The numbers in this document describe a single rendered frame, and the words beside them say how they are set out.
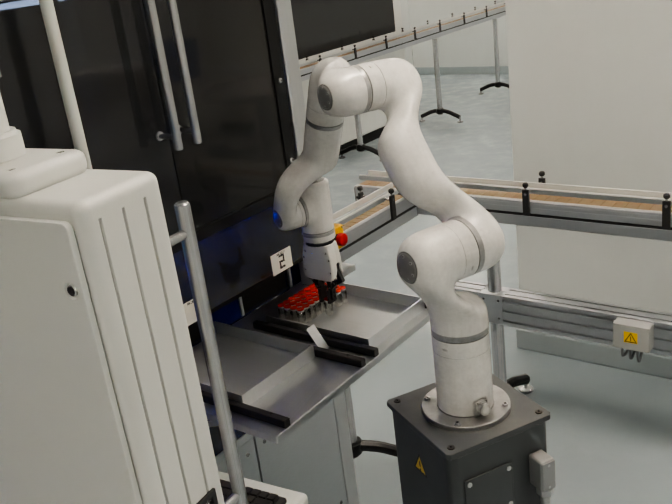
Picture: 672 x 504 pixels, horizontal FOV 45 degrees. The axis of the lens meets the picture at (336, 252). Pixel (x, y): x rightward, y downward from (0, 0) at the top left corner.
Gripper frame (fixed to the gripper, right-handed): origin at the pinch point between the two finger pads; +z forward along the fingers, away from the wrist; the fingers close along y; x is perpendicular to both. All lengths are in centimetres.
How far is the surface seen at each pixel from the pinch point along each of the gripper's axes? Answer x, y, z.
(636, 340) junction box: 90, 52, 46
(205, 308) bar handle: -71, 35, -34
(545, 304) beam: 95, 18, 42
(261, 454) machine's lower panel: -17, -17, 45
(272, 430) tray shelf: -47, 20, 8
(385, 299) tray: 15.8, 7.1, 7.2
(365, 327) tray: 0.5, 11.1, 7.9
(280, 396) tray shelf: -35.8, 12.8, 8.1
